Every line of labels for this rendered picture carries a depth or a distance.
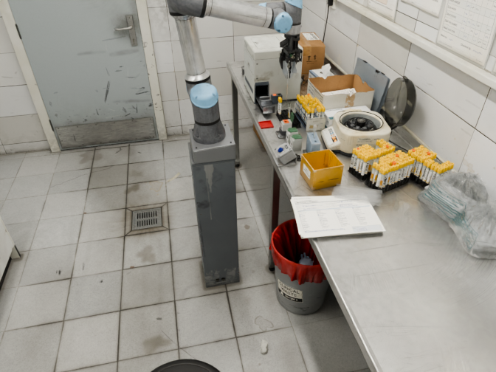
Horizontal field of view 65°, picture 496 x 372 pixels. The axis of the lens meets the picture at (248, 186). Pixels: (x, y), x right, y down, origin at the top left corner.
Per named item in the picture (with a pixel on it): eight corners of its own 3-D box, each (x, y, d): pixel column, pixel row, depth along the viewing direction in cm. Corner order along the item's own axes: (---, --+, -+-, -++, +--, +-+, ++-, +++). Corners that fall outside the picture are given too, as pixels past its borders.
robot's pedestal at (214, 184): (206, 288, 230) (191, 164, 177) (201, 263, 245) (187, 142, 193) (239, 282, 233) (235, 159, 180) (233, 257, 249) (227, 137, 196)
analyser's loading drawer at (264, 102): (255, 98, 227) (255, 89, 224) (266, 97, 228) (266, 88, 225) (263, 114, 211) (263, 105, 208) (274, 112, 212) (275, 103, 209)
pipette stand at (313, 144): (302, 151, 184) (303, 132, 178) (317, 150, 185) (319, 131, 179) (306, 163, 176) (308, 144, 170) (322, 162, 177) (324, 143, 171)
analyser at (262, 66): (243, 85, 247) (243, 36, 229) (286, 81, 252) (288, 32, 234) (255, 105, 223) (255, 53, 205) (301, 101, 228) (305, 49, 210)
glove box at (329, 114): (320, 122, 207) (322, 105, 201) (363, 117, 211) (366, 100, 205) (329, 133, 197) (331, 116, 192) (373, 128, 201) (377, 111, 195)
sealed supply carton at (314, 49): (281, 58, 285) (281, 32, 274) (313, 57, 287) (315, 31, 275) (288, 75, 260) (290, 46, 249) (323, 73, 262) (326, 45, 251)
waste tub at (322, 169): (299, 173, 170) (300, 153, 164) (327, 167, 173) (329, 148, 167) (311, 191, 160) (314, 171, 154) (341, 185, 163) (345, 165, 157)
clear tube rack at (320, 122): (294, 114, 215) (294, 101, 211) (311, 111, 217) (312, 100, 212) (305, 131, 199) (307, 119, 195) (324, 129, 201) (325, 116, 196)
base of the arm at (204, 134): (191, 145, 176) (188, 126, 170) (194, 128, 188) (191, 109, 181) (225, 143, 176) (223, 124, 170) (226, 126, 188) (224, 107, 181)
